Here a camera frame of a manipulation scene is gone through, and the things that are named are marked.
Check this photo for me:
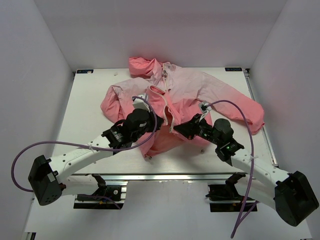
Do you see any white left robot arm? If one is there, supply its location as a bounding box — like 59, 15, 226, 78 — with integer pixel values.
28, 109, 164, 206

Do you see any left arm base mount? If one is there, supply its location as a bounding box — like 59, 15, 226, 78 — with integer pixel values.
73, 174, 128, 210

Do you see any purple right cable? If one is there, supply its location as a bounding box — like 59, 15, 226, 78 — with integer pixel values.
202, 99, 260, 239

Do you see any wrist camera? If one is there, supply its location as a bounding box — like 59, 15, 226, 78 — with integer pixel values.
132, 93, 150, 112
198, 101, 210, 122

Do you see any pink hooded zip jacket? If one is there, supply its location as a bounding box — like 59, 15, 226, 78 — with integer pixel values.
100, 57, 265, 158

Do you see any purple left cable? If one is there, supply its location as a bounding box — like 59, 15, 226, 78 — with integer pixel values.
12, 95, 158, 210

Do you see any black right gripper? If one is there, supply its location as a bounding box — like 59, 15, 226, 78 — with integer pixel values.
174, 113, 222, 146

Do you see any blue label sticker left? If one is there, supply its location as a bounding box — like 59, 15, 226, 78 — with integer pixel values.
76, 69, 94, 74

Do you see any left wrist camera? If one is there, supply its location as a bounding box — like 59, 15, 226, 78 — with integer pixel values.
132, 93, 150, 112

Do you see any blue label sticker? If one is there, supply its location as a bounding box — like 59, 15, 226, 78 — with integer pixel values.
224, 67, 243, 72
76, 69, 94, 74

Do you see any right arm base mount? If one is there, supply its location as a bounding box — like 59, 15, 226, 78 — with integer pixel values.
205, 173, 246, 213

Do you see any blue label sticker right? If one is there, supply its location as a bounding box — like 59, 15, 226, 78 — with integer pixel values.
224, 67, 243, 72

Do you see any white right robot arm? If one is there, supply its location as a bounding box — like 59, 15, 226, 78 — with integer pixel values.
174, 114, 320, 227

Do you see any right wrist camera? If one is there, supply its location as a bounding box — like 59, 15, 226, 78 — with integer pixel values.
198, 101, 210, 122

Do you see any purple cable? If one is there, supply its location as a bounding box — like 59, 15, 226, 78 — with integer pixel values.
12, 95, 158, 210
202, 99, 260, 239

